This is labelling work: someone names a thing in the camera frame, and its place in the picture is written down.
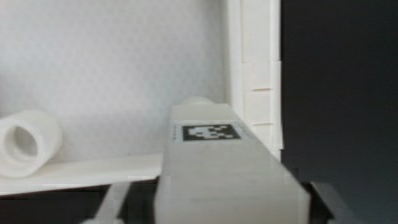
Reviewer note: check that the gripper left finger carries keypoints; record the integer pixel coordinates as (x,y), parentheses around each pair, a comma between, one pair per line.
(127,205)

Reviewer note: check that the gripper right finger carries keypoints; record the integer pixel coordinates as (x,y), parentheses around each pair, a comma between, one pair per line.
(329,211)

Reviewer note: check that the white desk tabletop tray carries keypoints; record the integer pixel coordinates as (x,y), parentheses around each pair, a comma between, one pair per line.
(105,59)

